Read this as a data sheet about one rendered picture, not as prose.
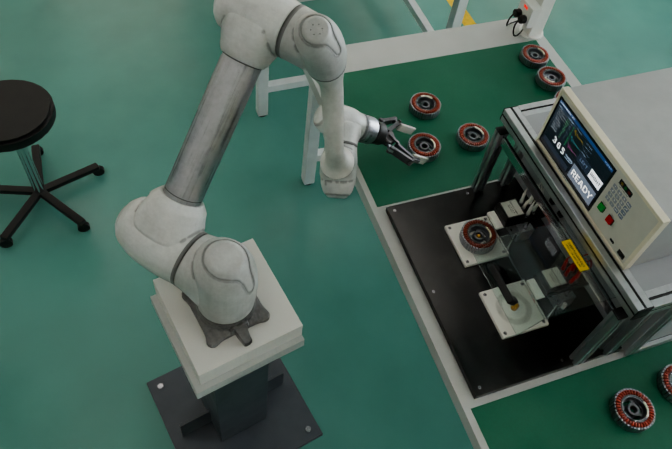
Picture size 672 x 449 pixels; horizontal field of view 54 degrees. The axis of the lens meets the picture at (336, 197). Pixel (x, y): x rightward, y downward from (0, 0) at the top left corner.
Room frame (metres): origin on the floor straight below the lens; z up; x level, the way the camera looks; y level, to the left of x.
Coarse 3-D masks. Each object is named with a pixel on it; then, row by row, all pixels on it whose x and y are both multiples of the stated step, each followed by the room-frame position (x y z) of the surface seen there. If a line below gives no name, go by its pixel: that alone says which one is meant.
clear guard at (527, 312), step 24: (504, 240) 0.99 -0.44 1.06; (528, 240) 1.01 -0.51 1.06; (552, 240) 1.02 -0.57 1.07; (576, 240) 1.03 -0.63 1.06; (480, 264) 0.95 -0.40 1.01; (504, 264) 0.93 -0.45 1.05; (528, 264) 0.93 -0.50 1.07; (552, 264) 0.94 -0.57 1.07; (528, 288) 0.86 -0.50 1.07; (552, 288) 0.87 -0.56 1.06; (576, 288) 0.89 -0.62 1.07; (600, 288) 0.90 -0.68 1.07; (504, 312) 0.82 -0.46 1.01; (528, 312) 0.81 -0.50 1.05; (552, 312) 0.81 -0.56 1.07
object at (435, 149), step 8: (416, 136) 1.57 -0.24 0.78; (424, 136) 1.58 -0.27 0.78; (432, 136) 1.58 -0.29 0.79; (408, 144) 1.53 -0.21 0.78; (416, 144) 1.55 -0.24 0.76; (424, 144) 1.55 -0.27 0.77; (432, 144) 1.55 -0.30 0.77; (440, 144) 1.55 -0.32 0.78; (416, 152) 1.50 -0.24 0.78; (424, 152) 1.50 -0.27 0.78; (432, 152) 1.51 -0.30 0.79; (432, 160) 1.50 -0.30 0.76
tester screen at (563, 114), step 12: (564, 108) 1.28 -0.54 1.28; (552, 120) 1.30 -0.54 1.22; (564, 120) 1.27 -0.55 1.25; (576, 120) 1.24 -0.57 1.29; (552, 132) 1.28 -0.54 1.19; (564, 132) 1.25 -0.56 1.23; (576, 132) 1.22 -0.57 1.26; (552, 144) 1.26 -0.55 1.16; (564, 144) 1.23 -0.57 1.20; (576, 144) 1.20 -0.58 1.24; (588, 144) 1.17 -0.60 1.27; (564, 156) 1.21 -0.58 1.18; (576, 156) 1.19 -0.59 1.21; (588, 156) 1.16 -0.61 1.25; (600, 156) 1.13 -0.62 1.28; (600, 168) 1.12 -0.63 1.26; (588, 180) 1.12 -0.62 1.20
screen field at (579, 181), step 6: (576, 168) 1.17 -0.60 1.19; (570, 174) 1.17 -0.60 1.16; (576, 174) 1.16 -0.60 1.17; (576, 180) 1.15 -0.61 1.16; (582, 180) 1.14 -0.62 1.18; (576, 186) 1.14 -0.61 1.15; (582, 186) 1.13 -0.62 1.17; (588, 186) 1.12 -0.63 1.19; (582, 192) 1.12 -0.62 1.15; (588, 192) 1.11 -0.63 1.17; (594, 192) 1.09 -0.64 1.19; (588, 198) 1.10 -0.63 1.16; (588, 204) 1.09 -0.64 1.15
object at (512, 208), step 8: (512, 200) 1.25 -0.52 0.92; (496, 208) 1.23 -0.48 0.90; (504, 208) 1.21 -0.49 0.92; (512, 208) 1.22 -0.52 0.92; (520, 208) 1.22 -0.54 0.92; (528, 208) 1.25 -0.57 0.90; (488, 216) 1.21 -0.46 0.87; (496, 216) 1.21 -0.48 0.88; (504, 216) 1.19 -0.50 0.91; (512, 216) 1.19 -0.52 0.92; (520, 216) 1.19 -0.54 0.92; (528, 216) 1.22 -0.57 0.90; (536, 216) 1.22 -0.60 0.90; (544, 216) 1.23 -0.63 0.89; (496, 224) 1.18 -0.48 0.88; (504, 224) 1.18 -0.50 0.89; (512, 224) 1.18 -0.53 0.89; (528, 224) 1.22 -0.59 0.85
